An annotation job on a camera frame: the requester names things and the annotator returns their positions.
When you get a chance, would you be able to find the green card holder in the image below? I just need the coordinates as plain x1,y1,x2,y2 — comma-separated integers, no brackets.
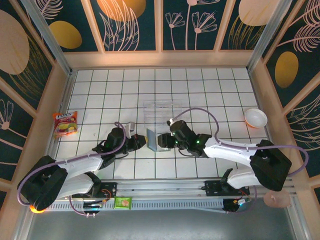
146,127,173,153

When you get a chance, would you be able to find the clear acrylic card stand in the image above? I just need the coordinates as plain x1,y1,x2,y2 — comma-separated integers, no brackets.
142,99,183,126

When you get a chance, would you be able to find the red fruit snack packet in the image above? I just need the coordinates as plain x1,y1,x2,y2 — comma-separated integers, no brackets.
51,111,79,140

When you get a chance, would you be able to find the green snack packet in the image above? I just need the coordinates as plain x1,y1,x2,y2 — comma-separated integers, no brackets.
113,196,133,210

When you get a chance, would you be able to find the black controller box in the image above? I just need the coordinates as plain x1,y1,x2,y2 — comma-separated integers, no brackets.
222,198,251,215
83,201,105,216

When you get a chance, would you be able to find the white orange bowl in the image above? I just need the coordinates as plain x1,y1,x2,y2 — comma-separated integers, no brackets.
244,107,268,129

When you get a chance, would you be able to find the orange crinkled ball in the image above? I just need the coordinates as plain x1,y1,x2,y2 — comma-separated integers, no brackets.
29,204,46,214

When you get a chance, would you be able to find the pink round ball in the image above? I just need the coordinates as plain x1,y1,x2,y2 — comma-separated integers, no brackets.
263,191,291,208

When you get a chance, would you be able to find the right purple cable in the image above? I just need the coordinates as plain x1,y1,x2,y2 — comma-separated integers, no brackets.
171,107,309,215

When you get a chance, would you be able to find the purple cable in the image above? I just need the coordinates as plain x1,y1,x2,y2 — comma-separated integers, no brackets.
16,121,127,216
171,107,309,215

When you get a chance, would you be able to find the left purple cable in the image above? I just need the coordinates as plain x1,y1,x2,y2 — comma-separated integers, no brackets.
16,121,127,216

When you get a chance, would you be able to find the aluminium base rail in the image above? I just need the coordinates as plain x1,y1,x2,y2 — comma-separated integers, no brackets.
57,176,298,201

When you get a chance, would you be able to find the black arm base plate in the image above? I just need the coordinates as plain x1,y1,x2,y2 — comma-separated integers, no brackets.
98,181,118,200
204,179,251,198

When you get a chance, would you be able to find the grey slotted cable duct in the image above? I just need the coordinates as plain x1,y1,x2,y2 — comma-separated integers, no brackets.
46,198,226,213

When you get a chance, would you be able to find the aluminium frame post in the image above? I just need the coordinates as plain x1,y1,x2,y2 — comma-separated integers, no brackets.
21,0,76,76
246,0,286,73

